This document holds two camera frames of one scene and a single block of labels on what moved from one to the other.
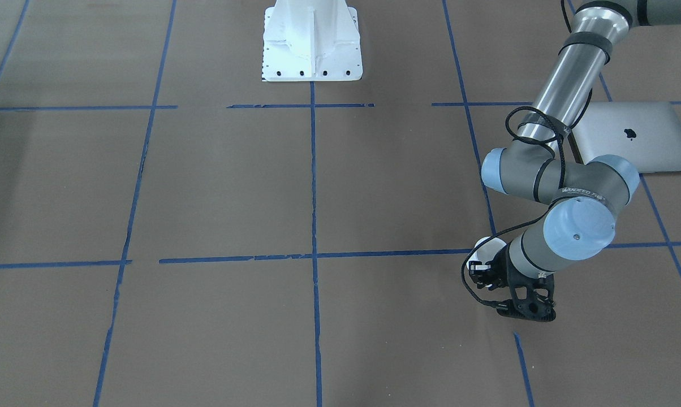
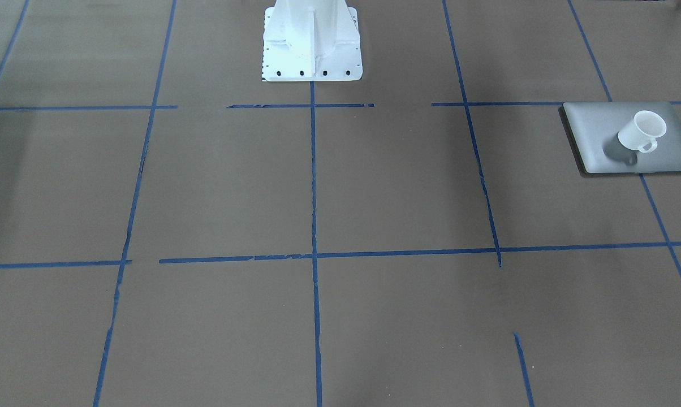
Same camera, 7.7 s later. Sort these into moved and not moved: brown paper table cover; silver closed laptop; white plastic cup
Moved: white plastic cup
Not moved: brown paper table cover; silver closed laptop
